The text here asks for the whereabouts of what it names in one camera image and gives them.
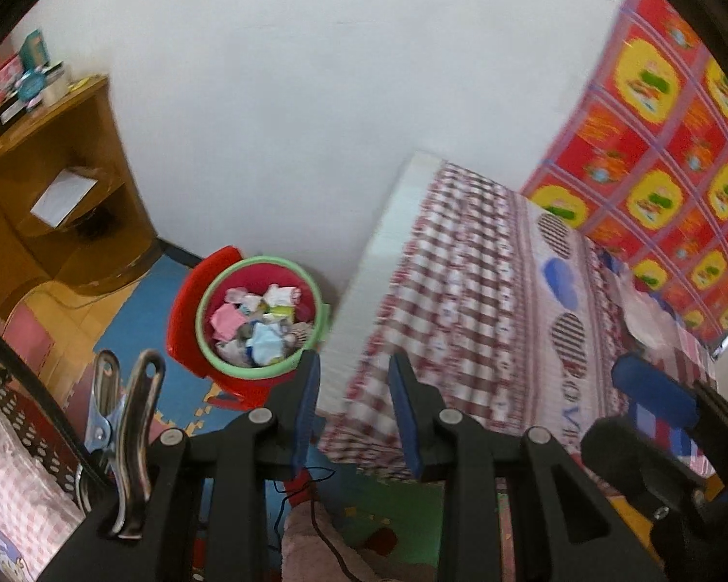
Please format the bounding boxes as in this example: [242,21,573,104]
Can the red green trash bin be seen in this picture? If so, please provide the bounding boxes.
[201,256,330,381]

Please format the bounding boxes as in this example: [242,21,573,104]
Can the white paper in shelf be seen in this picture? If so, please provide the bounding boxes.
[30,170,97,228]

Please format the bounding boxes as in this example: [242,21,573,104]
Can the white plastic bag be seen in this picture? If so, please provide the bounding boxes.
[215,339,252,368]

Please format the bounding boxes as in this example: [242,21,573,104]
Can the silver spring clamp left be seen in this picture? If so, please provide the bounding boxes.
[83,350,165,541]

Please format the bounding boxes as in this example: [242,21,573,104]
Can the wooden desk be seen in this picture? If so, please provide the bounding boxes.
[0,75,160,317]

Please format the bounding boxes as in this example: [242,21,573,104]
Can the clear plastic packaging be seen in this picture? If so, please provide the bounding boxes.
[621,288,676,351]

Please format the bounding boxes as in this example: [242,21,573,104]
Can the white tissue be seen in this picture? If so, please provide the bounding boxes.
[261,284,302,307]

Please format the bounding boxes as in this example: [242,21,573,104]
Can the items on desk top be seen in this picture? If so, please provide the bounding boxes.
[0,29,92,137]

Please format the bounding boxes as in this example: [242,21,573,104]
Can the red floral headboard cloth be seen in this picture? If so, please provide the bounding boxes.
[522,0,728,343]

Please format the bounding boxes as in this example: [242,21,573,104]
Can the colourful foam floor mat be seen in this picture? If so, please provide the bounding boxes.
[0,253,463,582]

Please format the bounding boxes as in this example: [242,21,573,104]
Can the pink paper receipt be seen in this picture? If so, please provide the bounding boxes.
[210,304,248,341]

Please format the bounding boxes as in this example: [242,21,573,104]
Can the patchwork heart bed sheet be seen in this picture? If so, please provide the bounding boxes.
[319,161,711,480]

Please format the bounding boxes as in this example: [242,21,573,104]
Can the white bed frame side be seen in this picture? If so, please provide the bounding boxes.
[316,151,443,418]

